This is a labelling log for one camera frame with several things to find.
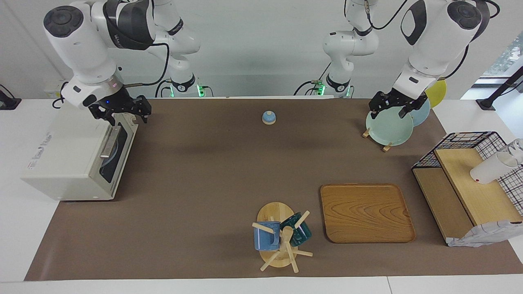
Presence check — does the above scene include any beige toaster oven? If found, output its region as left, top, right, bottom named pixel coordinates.
left=20, top=107, right=139, bottom=201

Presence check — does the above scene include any light blue racked plate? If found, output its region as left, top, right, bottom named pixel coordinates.
left=409, top=98, right=431, bottom=127

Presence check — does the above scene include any pale green plate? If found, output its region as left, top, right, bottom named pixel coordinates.
left=365, top=105, right=414, bottom=147

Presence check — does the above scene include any yellow plate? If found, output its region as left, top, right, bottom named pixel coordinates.
left=425, top=80, right=447, bottom=109

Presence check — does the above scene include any wooden plate rack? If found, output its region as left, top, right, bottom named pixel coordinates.
left=362, top=127, right=393, bottom=153

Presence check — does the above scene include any brown table mat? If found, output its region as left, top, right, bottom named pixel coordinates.
left=24, top=98, right=523, bottom=282

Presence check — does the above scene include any white plastic cup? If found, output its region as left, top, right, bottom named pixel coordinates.
left=469, top=151, right=518, bottom=185

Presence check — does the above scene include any black desk device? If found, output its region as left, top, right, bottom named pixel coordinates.
left=0, top=84, right=22, bottom=111

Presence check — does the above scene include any wooden serving tray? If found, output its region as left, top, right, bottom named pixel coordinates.
left=320, top=183, right=416, bottom=244

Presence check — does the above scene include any clear glass cup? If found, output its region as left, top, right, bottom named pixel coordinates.
left=504, top=138, right=523, bottom=165

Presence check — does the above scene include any wooden mug tree stand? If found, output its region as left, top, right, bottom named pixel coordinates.
left=252, top=202, right=314, bottom=274

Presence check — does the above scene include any dark green mug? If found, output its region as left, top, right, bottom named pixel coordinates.
left=280, top=212, right=313, bottom=247

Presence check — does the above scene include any blue mug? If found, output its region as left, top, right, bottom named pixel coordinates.
left=253, top=221, right=282, bottom=252

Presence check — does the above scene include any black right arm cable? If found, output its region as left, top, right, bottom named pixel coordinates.
left=122, top=40, right=170, bottom=88

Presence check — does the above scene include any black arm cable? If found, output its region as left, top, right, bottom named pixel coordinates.
left=365, top=0, right=410, bottom=31
left=122, top=40, right=170, bottom=88

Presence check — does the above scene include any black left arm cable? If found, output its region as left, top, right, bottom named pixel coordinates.
left=365, top=0, right=410, bottom=31

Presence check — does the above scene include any wooden shelf with wire basket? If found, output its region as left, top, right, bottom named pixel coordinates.
left=411, top=131, right=523, bottom=248

